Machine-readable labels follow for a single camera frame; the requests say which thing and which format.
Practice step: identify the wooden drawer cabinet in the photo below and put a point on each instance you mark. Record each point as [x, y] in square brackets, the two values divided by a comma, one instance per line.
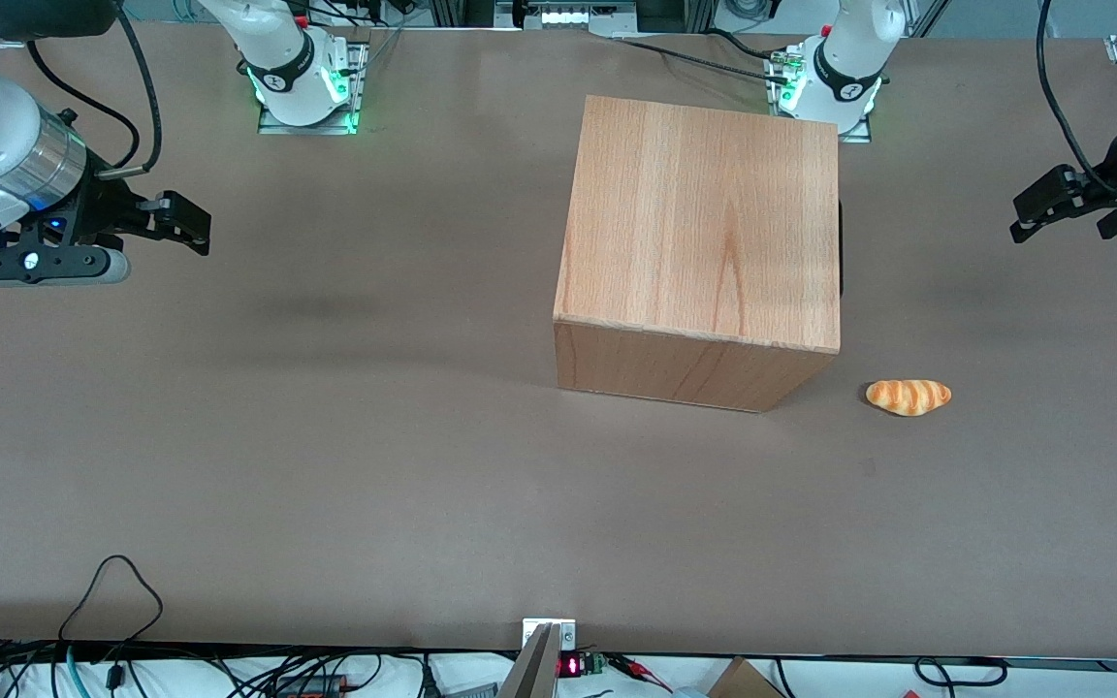
[704, 233]

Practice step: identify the wooden camera mount post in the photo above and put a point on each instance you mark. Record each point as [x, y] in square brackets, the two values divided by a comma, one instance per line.
[531, 669]

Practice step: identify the red and black probe leads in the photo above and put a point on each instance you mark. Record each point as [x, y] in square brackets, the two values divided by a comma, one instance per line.
[641, 669]

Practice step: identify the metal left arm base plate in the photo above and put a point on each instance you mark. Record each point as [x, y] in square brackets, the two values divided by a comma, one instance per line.
[855, 134]

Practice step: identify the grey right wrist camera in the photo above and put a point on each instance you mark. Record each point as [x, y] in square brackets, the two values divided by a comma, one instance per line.
[83, 271]

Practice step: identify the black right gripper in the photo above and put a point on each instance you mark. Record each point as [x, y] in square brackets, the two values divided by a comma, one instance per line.
[105, 210]

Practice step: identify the brown cardboard piece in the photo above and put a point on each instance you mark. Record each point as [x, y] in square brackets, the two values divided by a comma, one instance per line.
[743, 682]

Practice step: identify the white metal mount bracket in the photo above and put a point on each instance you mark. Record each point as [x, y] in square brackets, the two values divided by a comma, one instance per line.
[568, 635]

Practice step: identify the bright white light panel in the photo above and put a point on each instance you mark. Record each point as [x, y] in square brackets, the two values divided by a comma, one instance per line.
[563, 15]

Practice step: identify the orange striped toy bread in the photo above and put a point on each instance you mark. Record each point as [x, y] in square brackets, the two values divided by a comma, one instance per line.
[908, 396]

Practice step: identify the red digit display module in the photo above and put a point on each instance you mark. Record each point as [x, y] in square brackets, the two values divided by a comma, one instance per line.
[573, 666]

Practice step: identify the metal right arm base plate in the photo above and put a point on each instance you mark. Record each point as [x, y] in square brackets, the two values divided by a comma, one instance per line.
[277, 122]

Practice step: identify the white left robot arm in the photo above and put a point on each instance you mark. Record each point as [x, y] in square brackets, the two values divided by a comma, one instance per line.
[849, 58]

